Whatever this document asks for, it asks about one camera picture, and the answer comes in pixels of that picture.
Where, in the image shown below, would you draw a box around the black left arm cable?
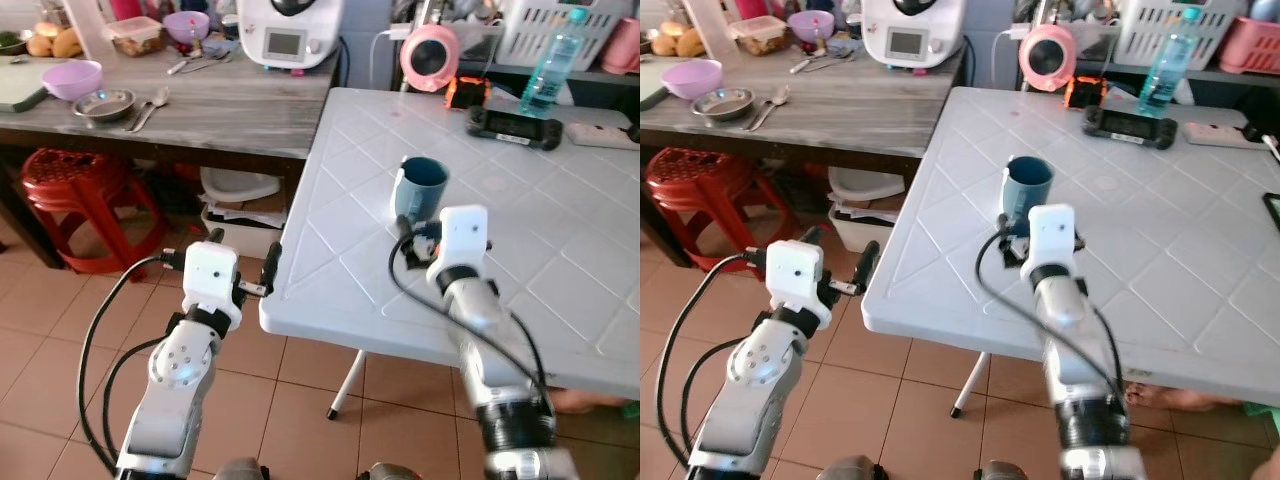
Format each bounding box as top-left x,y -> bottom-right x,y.
77,254 -> 191,473
655,254 -> 771,471

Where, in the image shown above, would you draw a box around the grey wooden counter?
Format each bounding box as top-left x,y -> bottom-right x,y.
640,40 -> 967,161
0,40 -> 343,161

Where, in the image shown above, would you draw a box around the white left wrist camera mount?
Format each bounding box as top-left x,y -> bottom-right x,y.
765,240 -> 833,329
183,240 -> 243,332

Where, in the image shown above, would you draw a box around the white metal table leg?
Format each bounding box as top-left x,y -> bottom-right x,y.
950,350 -> 991,419
327,350 -> 367,421

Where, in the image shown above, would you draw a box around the pink plastic bowl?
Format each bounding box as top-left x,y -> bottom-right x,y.
662,60 -> 724,102
42,60 -> 104,102

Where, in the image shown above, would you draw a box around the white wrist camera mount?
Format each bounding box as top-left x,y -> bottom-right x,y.
1017,203 -> 1080,287
183,240 -> 243,332
427,205 -> 492,288
765,240 -> 833,329

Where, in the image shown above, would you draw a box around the person's bare foot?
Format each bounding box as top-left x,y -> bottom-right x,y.
1125,382 -> 1251,413
548,388 -> 633,419

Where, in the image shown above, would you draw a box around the clear blue water bottle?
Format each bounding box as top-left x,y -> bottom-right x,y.
518,8 -> 589,119
1138,8 -> 1202,119

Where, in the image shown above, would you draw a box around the white plastic basket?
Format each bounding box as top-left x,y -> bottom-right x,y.
497,0 -> 616,72
1115,0 -> 1237,72

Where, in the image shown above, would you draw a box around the brown bread rolls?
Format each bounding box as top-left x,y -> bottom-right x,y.
650,22 -> 707,59
25,22 -> 87,59

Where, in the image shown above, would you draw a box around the white storage box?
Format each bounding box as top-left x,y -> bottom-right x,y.
200,200 -> 287,259
828,200 -> 907,257

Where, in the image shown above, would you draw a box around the teal blue cup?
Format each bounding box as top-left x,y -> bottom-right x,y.
1000,155 -> 1056,237
390,155 -> 451,227

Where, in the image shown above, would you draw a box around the small metal bowl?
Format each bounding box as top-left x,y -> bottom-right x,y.
692,88 -> 757,124
73,88 -> 138,124

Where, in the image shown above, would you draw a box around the white plastic folding table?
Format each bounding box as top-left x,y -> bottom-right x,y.
862,87 -> 1280,409
260,87 -> 641,401

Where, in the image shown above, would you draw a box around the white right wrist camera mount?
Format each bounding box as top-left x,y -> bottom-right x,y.
427,205 -> 492,288
1017,203 -> 1080,287

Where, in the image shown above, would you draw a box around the pink round gadget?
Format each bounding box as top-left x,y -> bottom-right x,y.
1018,25 -> 1079,94
400,25 -> 461,94

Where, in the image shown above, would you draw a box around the white plastic basin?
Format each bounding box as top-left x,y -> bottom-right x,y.
828,166 -> 907,205
200,166 -> 282,205

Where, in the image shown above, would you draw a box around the metal cutlery piece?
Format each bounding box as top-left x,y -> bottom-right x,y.
167,55 -> 233,77
789,53 -> 857,76

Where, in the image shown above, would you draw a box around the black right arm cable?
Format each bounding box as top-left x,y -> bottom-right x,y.
387,232 -> 553,411
975,226 -> 1129,406

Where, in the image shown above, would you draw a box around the purple plastic bowl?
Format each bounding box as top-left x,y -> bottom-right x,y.
787,10 -> 836,44
163,10 -> 211,46

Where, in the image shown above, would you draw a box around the white power strip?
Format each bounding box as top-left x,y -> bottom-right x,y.
1185,121 -> 1267,152
563,121 -> 641,152

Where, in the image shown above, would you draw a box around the black handheld controller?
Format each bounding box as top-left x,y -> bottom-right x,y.
1083,105 -> 1181,152
466,105 -> 564,152

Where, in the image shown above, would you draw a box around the orange and black device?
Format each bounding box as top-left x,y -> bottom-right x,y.
1064,75 -> 1109,112
445,75 -> 491,112

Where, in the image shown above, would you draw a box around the clear plastic food container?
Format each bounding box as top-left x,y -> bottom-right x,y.
104,15 -> 167,57
729,15 -> 792,57

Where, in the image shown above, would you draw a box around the white kitchen appliance with screen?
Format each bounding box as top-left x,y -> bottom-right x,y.
862,0 -> 967,71
238,0 -> 347,73

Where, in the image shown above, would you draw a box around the pink plastic basket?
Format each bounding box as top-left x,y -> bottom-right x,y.
1219,15 -> 1280,76
600,17 -> 641,76

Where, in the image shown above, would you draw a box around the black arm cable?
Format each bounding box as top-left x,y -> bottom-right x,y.
387,232 -> 553,411
77,254 -> 191,473
975,226 -> 1129,406
655,254 -> 771,471

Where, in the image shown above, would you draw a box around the red plastic stool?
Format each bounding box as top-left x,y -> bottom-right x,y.
20,148 -> 167,277
645,148 -> 791,277

